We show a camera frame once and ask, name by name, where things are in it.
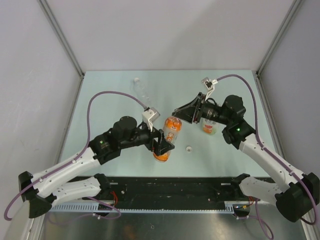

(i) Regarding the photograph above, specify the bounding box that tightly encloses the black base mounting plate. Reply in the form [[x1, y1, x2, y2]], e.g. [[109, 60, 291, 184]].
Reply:
[[96, 177, 253, 206]]

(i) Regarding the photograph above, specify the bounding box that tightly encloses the clear unlabelled plastic bottle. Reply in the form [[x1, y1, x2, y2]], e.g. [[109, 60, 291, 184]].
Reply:
[[133, 77, 152, 107]]

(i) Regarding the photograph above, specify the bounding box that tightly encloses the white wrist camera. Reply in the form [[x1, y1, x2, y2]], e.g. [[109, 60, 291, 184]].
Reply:
[[142, 107, 160, 132], [201, 77, 218, 100]]

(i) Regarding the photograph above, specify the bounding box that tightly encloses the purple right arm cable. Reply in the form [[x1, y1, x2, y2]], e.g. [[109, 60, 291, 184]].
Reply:
[[216, 73, 317, 238]]

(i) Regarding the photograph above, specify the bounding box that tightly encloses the orange label tea bottle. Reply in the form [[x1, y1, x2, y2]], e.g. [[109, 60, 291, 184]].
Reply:
[[153, 116, 182, 163]]

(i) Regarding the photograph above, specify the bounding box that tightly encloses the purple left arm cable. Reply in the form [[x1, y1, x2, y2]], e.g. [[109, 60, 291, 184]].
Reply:
[[3, 90, 151, 222]]

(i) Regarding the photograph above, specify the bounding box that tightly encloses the aluminium frame post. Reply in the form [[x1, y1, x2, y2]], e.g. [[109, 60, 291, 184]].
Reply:
[[37, 0, 85, 77], [256, 0, 305, 76]]

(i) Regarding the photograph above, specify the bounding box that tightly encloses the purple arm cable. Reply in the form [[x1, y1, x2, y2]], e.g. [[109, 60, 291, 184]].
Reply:
[[3, 90, 151, 222], [216, 73, 317, 238]]

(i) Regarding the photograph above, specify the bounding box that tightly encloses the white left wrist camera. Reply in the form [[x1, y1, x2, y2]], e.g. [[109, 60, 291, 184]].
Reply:
[[142, 107, 160, 132]]

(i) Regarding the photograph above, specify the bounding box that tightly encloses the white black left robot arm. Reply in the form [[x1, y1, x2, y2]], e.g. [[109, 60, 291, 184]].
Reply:
[[18, 116, 175, 219]]

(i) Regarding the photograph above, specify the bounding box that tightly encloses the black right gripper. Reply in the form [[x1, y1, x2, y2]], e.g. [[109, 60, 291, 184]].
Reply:
[[172, 92, 231, 126]]

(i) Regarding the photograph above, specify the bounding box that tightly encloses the left aluminium frame post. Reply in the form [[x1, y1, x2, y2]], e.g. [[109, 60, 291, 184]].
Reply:
[[37, 0, 85, 77]]

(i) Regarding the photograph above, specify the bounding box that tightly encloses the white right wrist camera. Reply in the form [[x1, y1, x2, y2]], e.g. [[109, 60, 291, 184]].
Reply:
[[201, 77, 218, 100]]

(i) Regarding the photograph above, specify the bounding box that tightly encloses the right aluminium frame post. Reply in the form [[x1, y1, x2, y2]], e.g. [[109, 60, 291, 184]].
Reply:
[[256, 0, 305, 76]]

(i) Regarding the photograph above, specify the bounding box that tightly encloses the white orange-bottle cap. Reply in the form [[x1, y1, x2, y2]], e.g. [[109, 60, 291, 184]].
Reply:
[[185, 146, 193, 153]]

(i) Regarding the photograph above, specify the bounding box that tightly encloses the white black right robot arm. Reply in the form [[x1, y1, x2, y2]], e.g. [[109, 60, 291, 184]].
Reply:
[[172, 93, 320, 222]]

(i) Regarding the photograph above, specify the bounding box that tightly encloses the grey slotted cable duct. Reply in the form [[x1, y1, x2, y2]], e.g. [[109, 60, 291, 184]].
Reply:
[[50, 201, 234, 214]]

